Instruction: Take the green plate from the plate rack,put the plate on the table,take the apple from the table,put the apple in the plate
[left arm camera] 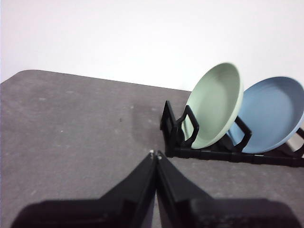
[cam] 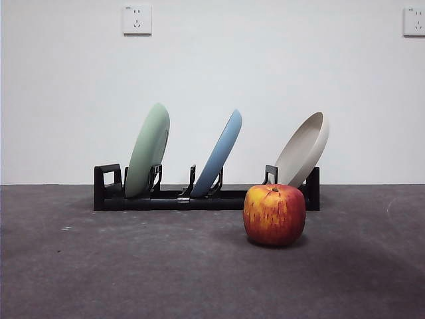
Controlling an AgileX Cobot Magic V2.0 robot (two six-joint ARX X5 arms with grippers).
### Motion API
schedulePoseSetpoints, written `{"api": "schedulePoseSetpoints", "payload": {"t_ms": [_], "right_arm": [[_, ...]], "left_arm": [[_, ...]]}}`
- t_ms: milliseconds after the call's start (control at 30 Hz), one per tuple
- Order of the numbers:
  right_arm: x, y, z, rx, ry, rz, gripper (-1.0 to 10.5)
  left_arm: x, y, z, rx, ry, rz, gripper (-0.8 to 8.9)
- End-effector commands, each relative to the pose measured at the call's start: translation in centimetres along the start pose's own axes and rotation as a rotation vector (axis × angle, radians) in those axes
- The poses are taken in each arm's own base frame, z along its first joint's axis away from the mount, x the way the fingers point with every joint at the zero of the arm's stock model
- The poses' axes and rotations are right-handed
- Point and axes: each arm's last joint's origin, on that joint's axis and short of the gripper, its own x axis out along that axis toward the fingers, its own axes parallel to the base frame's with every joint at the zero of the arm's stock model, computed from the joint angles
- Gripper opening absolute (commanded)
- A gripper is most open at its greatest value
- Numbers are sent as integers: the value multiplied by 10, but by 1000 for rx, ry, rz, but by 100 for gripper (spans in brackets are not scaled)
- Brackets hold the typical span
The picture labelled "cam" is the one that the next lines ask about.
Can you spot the green plate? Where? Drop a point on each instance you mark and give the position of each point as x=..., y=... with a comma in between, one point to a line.
x=146, y=156

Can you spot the red yellow apple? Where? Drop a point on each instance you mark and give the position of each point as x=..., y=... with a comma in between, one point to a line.
x=274, y=216

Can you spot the blue plate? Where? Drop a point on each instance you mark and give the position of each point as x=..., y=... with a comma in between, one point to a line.
x=219, y=153

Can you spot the black plate rack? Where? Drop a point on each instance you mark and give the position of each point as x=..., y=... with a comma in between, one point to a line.
x=166, y=203

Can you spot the beige plate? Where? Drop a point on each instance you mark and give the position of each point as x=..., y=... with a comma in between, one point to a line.
x=299, y=156

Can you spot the white wall socket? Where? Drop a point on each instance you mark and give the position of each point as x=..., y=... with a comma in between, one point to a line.
x=137, y=20
x=415, y=21

